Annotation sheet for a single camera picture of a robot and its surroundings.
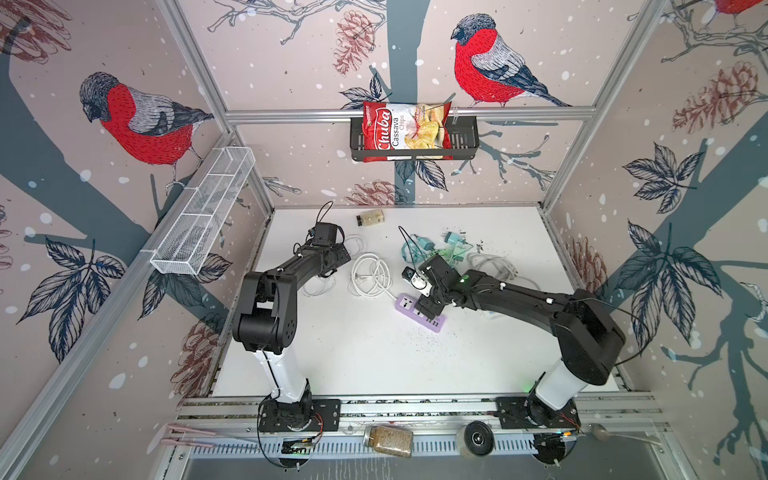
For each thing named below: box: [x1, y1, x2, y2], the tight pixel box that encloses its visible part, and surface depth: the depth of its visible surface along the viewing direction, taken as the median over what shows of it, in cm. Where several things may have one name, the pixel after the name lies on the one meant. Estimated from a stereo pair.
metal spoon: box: [589, 423, 661, 446], surface depth 72 cm
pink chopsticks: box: [160, 423, 216, 448], surface depth 72 cm
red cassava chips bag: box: [362, 101, 454, 163], surface depth 90 cm
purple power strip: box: [394, 293, 448, 333], surface depth 92 cm
